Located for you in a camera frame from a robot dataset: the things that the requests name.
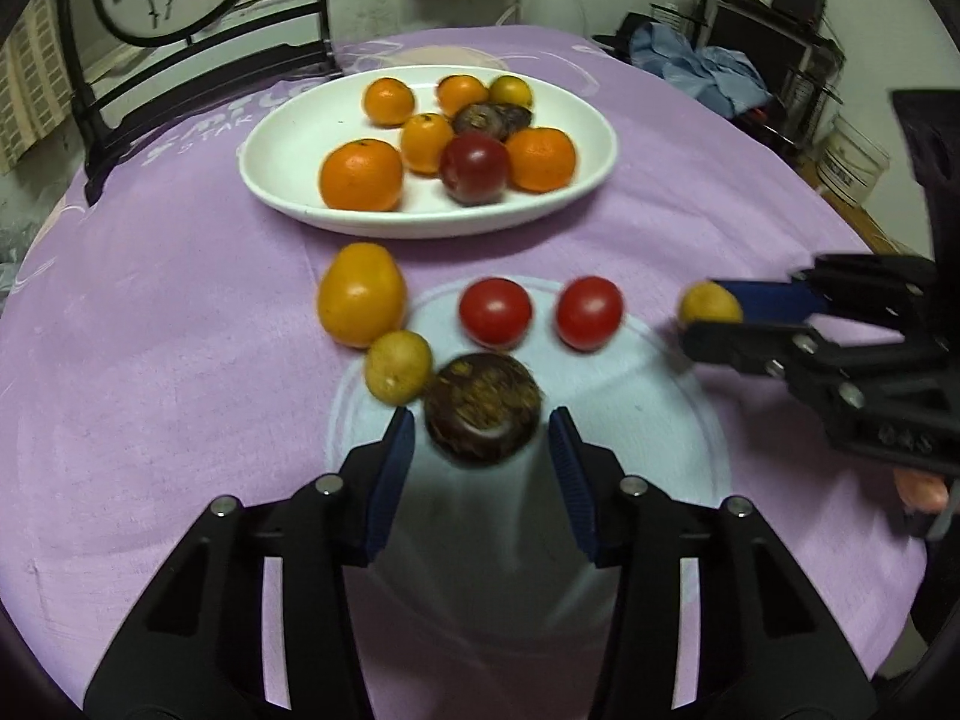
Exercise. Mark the yellow-orange citrus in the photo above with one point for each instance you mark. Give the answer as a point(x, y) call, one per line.
point(361, 304)

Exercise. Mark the white plastic bucket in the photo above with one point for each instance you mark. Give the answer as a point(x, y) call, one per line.
point(851, 161)

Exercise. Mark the black monitor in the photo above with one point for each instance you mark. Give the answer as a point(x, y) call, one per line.
point(765, 37)

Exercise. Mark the dark purple passion fruit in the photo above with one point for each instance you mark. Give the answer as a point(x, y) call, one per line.
point(484, 409)

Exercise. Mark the black framed painted table screen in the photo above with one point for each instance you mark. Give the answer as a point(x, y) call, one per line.
point(172, 0)

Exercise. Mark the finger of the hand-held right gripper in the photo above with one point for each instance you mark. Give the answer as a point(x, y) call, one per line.
point(739, 345)
point(772, 300)

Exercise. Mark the person's right hand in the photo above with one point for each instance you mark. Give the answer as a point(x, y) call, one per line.
point(921, 491)

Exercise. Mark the white oval plate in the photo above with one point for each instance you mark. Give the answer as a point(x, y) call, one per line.
point(300, 165)

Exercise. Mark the purple tablecloth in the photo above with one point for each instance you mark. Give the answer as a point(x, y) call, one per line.
point(187, 360)

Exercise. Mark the black hat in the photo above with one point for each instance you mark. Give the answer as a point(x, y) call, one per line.
point(622, 41)

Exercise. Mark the black speaker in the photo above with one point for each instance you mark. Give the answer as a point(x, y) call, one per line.
point(799, 0)

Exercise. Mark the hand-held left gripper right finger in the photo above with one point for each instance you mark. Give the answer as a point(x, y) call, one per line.
point(574, 480)

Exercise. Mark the red tomato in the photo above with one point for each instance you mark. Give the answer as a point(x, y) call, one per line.
point(589, 312)
point(495, 311)

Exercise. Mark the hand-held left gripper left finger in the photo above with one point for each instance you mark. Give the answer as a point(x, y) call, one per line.
point(390, 480)

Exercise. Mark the dark brown mangosteen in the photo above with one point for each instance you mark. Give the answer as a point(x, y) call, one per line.
point(519, 118)
point(477, 120)

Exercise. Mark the checked beige curtain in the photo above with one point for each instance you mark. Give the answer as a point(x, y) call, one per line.
point(34, 90)

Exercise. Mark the small yellow plum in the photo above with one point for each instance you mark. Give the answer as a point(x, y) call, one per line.
point(707, 305)
point(397, 366)

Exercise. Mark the cardboard box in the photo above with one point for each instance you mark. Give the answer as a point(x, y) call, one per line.
point(877, 229)

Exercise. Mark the blue cloth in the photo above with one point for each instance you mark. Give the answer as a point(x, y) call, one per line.
point(697, 64)

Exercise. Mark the large orange mandarin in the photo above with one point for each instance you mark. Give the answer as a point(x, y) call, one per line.
point(361, 175)

